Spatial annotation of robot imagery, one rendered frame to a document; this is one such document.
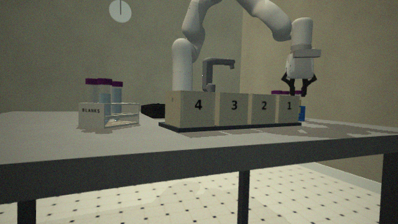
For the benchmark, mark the cream tube rack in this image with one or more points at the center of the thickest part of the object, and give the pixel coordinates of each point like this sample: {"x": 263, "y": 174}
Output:
{"x": 92, "y": 115}

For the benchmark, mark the blue tube rack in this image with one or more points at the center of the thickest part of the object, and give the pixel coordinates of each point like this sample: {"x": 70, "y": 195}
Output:
{"x": 302, "y": 114}

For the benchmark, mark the beige bucket adapter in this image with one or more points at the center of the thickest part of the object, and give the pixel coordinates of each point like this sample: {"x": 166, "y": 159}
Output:
{"x": 261, "y": 109}
{"x": 231, "y": 109}
{"x": 287, "y": 109}
{"x": 189, "y": 109}

